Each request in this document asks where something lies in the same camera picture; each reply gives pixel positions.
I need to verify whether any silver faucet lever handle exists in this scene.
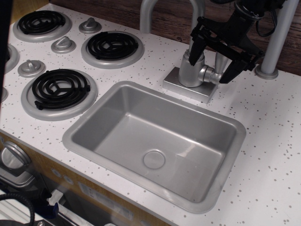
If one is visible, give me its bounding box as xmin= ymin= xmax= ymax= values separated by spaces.
xmin=212 ymin=52 xmax=229 ymax=84

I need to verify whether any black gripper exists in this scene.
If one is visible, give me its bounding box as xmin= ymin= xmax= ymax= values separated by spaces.
xmin=189 ymin=9 xmax=264 ymax=83

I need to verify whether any front left stove burner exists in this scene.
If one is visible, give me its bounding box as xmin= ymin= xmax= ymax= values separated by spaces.
xmin=4 ymin=44 xmax=19 ymax=74

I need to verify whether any back left stove burner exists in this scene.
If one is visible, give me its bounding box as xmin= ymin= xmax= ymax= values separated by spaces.
xmin=13 ymin=10 xmax=72 ymax=43

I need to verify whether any silver oven dial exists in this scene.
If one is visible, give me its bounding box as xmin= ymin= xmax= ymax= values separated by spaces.
xmin=0 ymin=141 xmax=31 ymax=176

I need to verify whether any silver gooseneck faucet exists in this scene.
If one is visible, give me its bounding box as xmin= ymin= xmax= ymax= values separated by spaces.
xmin=140 ymin=0 xmax=218 ymax=104

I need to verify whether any back right stove burner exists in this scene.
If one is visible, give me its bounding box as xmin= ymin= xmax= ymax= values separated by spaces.
xmin=81 ymin=31 xmax=144 ymax=69

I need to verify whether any black cable lower left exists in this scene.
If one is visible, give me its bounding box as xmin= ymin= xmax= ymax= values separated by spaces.
xmin=0 ymin=192 xmax=36 ymax=223

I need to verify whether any silver oven door handle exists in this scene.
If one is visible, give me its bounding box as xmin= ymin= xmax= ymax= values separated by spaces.
xmin=0 ymin=168 xmax=36 ymax=190

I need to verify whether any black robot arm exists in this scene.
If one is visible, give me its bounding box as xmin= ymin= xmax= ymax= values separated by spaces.
xmin=189 ymin=0 xmax=284 ymax=84

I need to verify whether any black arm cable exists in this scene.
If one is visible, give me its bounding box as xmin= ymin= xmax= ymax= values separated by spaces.
xmin=255 ymin=7 xmax=279 ymax=37

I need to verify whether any front right stove burner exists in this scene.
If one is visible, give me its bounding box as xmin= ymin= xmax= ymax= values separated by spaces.
xmin=21 ymin=69 xmax=98 ymax=121

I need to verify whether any stove burner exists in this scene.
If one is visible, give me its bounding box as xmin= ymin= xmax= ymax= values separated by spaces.
xmin=13 ymin=10 xmax=72 ymax=43
xmin=81 ymin=31 xmax=144 ymax=69
xmin=4 ymin=44 xmax=19 ymax=74
xmin=21 ymin=69 xmax=98 ymax=121

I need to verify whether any grey plastic sink basin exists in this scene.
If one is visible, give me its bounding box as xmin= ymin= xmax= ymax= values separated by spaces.
xmin=63 ymin=81 xmax=246 ymax=214

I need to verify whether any silver knob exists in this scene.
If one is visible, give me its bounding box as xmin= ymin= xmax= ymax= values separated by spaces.
xmin=51 ymin=36 xmax=76 ymax=54
xmin=79 ymin=17 xmax=102 ymax=34
xmin=17 ymin=60 xmax=46 ymax=78

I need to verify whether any silver knob back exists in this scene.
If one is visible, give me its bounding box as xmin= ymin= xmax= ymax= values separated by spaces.
xmin=79 ymin=17 xmax=102 ymax=34

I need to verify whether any grey vertical post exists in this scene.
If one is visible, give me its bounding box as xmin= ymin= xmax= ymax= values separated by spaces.
xmin=255 ymin=0 xmax=299 ymax=80

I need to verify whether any dark blurred foreground pole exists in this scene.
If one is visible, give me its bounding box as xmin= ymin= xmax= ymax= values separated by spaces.
xmin=0 ymin=0 xmax=13 ymax=97

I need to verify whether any silver knob middle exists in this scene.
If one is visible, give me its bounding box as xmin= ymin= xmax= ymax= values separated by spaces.
xmin=51 ymin=36 xmax=76 ymax=54

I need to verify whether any silver knob front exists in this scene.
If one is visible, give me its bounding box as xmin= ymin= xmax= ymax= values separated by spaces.
xmin=17 ymin=60 xmax=46 ymax=78

